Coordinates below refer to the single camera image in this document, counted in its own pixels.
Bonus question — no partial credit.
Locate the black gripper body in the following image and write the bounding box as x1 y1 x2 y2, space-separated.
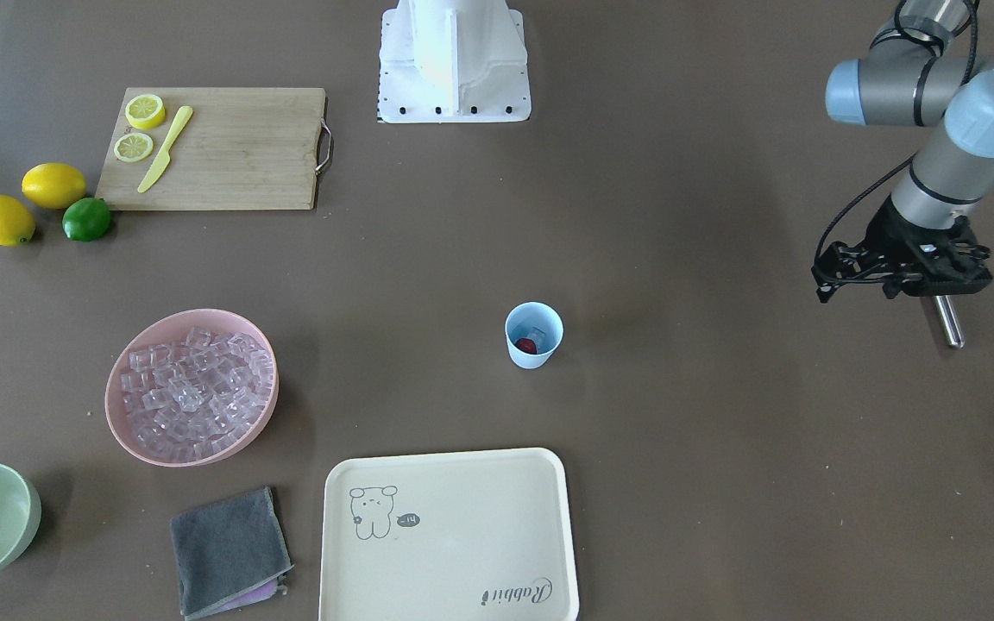
861 197 938 299

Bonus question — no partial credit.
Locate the steel muddler black tip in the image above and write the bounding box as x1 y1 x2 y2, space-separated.
934 295 966 349

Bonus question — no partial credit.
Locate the red strawberry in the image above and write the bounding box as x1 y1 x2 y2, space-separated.
513 337 538 356

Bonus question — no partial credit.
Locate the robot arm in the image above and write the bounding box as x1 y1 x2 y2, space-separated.
811 1 994 303

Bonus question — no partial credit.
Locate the ice cube in cup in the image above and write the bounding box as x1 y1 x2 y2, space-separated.
525 327 547 348

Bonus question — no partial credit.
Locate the light blue plastic cup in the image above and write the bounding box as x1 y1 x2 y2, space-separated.
504 300 564 369

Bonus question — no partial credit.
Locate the cream rabbit tray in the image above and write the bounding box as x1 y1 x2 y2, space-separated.
318 448 580 620

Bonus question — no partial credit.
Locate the pink bowl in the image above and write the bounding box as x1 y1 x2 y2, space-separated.
105 308 280 468

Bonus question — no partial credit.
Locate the grey folded cloth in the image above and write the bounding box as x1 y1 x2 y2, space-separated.
169 486 293 620

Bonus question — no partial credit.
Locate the wooden cutting board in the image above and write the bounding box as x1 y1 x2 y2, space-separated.
94 86 330 211

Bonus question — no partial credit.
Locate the yellow plastic knife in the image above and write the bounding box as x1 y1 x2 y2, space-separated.
135 105 194 193

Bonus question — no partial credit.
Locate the lemon half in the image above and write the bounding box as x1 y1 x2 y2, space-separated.
123 93 167 129

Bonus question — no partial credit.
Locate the lemon slice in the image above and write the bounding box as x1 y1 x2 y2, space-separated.
111 131 154 164

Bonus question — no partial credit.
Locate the green lime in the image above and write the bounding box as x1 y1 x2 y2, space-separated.
60 198 113 242

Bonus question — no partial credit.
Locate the yellow lemon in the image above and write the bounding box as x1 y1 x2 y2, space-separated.
0 194 36 247
22 162 87 210

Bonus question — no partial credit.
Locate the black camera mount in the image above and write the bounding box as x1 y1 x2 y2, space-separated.
912 216 993 298

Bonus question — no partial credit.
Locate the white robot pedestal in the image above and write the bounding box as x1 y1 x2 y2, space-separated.
376 1 532 123

